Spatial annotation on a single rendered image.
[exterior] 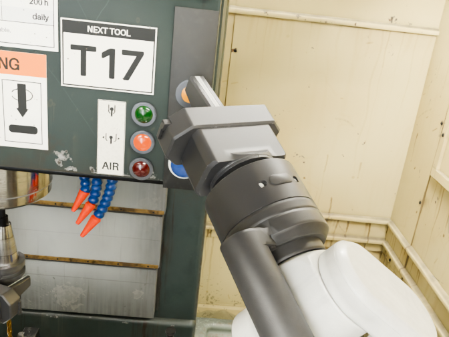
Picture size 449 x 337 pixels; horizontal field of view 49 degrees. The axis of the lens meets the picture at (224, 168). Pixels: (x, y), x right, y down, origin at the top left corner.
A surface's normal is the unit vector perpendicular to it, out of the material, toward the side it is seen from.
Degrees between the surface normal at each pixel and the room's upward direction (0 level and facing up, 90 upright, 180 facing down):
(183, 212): 90
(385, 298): 37
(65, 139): 90
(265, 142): 30
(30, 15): 90
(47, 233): 89
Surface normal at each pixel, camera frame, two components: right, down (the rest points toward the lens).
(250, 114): 0.35, -0.63
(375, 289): 0.66, -0.61
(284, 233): 0.20, 0.19
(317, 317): -0.45, 0.13
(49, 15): 0.02, 0.36
